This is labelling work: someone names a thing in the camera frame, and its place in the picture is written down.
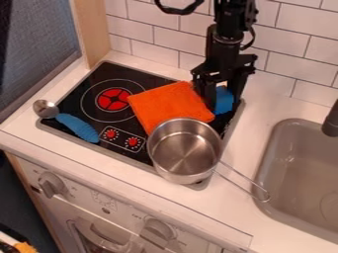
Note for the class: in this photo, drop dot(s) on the toy stove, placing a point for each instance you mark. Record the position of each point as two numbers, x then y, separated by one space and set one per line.
94 99

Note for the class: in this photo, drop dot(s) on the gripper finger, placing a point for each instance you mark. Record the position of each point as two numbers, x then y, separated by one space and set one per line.
237 85
204 88

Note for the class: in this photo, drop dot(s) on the blue toy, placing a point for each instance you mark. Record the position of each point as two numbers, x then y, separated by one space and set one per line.
223 102

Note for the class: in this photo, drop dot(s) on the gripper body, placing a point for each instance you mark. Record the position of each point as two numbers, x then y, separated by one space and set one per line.
224 62

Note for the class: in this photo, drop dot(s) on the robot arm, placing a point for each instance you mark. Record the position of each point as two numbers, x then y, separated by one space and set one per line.
229 19

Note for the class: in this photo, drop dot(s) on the toy sink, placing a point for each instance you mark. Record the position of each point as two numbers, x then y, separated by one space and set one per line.
303 178

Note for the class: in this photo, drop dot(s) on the orange cloth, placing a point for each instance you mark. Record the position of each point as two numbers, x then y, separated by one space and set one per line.
169 105

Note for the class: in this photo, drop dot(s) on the silver pot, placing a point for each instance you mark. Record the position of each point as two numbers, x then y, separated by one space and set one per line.
185 151

